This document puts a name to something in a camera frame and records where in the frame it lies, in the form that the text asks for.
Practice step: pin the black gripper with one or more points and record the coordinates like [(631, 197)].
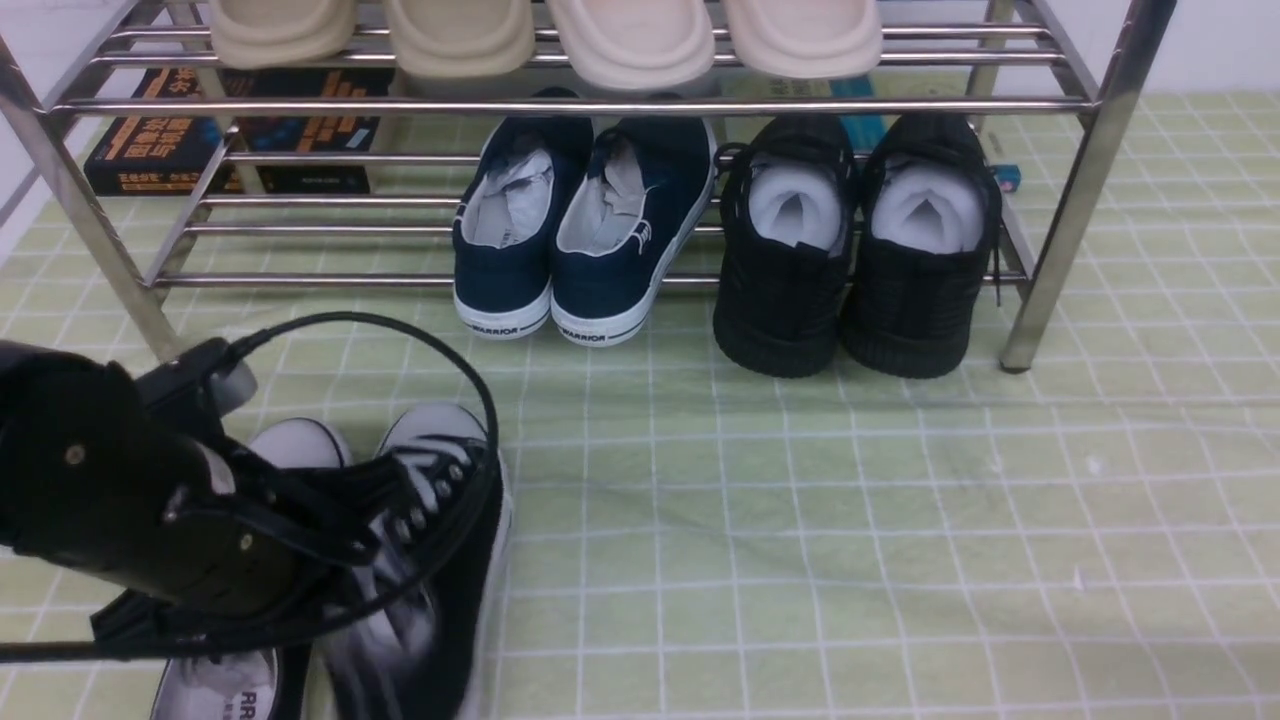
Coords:
[(129, 480)]

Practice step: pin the black canvas sneaker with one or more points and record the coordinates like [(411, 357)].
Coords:
[(264, 684), (421, 657)]

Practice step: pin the silver metal shoe rack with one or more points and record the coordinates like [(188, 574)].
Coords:
[(154, 59)]

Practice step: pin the navy canvas sneaker left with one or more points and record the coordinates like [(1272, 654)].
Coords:
[(508, 218)]

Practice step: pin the navy canvas sneaker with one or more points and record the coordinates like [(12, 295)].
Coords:
[(645, 190), (508, 218)]

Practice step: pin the black orange book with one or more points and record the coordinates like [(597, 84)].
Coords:
[(166, 156)]

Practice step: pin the beige slipper far left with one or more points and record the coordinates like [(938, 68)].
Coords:
[(250, 35)]

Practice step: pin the beige slipper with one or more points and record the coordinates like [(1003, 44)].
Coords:
[(460, 39), (250, 35)]

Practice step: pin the navy canvas sneaker right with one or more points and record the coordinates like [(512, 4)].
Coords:
[(645, 190)]

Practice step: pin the cream slipper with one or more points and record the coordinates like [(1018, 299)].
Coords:
[(806, 39), (635, 45)]

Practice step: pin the black knit sneaker left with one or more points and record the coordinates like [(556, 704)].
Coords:
[(787, 211)]

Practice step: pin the black knit sneaker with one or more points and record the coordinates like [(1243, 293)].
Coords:
[(787, 211), (930, 216)]

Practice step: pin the cream slipper far right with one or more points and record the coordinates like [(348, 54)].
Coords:
[(806, 39)]

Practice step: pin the black knit sneaker right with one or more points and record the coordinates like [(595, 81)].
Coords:
[(930, 216)]

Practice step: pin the green checkered table cloth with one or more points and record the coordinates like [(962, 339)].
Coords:
[(1095, 539)]

